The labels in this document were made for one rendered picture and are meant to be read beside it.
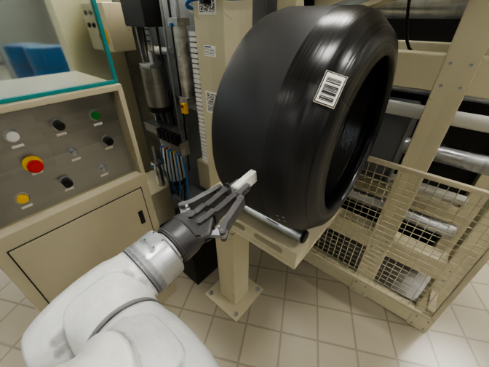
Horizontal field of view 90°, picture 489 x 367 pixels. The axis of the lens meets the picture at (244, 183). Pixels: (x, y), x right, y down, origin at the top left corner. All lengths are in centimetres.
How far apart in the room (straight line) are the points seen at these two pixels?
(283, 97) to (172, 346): 42
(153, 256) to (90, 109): 74
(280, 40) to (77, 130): 76
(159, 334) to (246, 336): 132
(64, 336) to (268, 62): 54
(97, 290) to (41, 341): 7
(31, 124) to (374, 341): 182
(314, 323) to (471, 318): 93
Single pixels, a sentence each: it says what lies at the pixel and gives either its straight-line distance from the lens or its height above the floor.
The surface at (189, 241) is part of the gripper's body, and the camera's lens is 43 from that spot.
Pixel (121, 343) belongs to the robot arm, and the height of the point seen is 123.
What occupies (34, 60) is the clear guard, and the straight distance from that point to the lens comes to 98.
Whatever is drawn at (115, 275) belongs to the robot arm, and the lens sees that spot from 40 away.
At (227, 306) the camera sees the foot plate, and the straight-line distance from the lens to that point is 167.
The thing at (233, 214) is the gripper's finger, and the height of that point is 117.
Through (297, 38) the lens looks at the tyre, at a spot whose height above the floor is 143.
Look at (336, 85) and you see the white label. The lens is 50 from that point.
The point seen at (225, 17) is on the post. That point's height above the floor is 147.
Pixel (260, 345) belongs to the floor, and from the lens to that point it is 159.
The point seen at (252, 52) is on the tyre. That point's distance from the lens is 59.
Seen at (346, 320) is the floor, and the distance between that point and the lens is 175.
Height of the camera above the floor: 147
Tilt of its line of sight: 34 degrees down
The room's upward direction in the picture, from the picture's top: straight up
